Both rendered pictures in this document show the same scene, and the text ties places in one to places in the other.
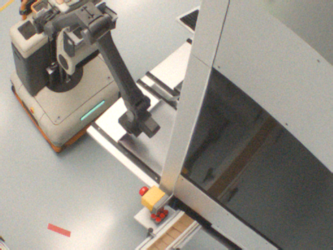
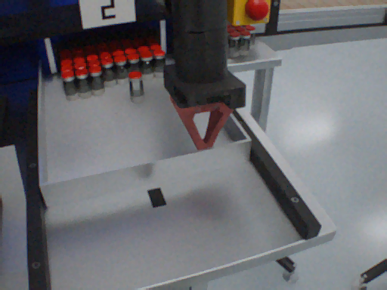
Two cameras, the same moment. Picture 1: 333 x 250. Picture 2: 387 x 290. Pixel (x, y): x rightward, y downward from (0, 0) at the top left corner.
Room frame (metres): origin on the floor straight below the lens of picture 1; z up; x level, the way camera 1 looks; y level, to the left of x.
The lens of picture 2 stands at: (1.22, 0.36, 1.21)
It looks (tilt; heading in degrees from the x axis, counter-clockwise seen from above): 39 degrees down; 221
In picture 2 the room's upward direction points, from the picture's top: straight up
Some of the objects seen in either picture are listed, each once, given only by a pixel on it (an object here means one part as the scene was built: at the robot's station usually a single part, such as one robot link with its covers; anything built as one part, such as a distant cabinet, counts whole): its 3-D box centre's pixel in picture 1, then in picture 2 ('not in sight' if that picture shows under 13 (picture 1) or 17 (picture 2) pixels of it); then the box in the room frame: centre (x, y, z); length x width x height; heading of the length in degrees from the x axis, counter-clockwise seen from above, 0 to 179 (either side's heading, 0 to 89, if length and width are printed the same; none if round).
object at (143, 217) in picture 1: (157, 218); (239, 51); (0.60, -0.04, 0.87); 0.14 x 0.13 x 0.02; 60
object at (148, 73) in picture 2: not in sight; (115, 71); (0.87, -0.11, 0.91); 0.18 x 0.02 x 0.05; 150
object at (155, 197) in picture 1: (154, 199); (244, 0); (0.64, -0.01, 1.00); 0.08 x 0.07 x 0.07; 60
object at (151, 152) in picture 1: (171, 147); (124, 100); (0.91, -0.04, 0.90); 0.34 x 0.26 x 0.04; 60
